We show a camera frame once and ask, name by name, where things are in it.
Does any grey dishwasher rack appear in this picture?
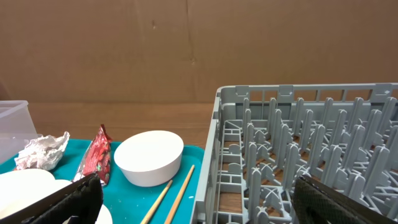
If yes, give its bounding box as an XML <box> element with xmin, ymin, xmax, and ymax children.
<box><xmin>190</xmin><ymin>83</ymin><xmax>397</xmax><ymax>223</ymax></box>

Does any red foil snack wrapper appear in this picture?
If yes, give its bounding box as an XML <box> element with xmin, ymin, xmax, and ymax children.
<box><xmin>72</xmin><ymin>124</ymin><xmax>113</xmax><ymax>186</ymax></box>

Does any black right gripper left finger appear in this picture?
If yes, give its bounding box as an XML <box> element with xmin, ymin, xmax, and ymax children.
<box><xmin>1</xmin><ymin>173</ymin><xmax>103</xmax><ymax>224</ymax></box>

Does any white bowl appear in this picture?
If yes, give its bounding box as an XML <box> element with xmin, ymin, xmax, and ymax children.
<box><xmin>114</xmin><ymin>130</ymin><xmax>184</xmax><ymax>187</ymax></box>

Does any white plate with food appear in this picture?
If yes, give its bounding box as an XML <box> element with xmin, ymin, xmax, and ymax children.
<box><xmin>1</xmin><ymin>169</ymin><xmax>113</xmax><ymax>223</ymax></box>

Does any clear plastic bin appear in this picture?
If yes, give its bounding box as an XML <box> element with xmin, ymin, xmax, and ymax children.
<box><xmin>0</xmin><ymin>100</ymin><xmax>38</xmax><ymax>163</ymax></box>

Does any wooden chopstick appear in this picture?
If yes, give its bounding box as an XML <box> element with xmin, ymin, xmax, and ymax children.
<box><xmin>140</xmin><ymin>180</ymin><xmax>173</xmax><ymax>224</ymax></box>
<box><xmin>165</xmin><ymin>165</ymin><xmax>195</xmax><ymax>224</ymax></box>

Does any white paper napkin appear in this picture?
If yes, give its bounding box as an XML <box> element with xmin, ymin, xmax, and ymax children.
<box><xmin>14</xmin><ymin>131</ymin><xmax>70</xmax><ymax>171</ymax></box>

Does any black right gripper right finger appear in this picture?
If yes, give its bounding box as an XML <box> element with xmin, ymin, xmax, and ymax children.
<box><xmin>292</xmin><ymin>175</ymin><xmax>397</xmax><ymax>224</ymax></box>

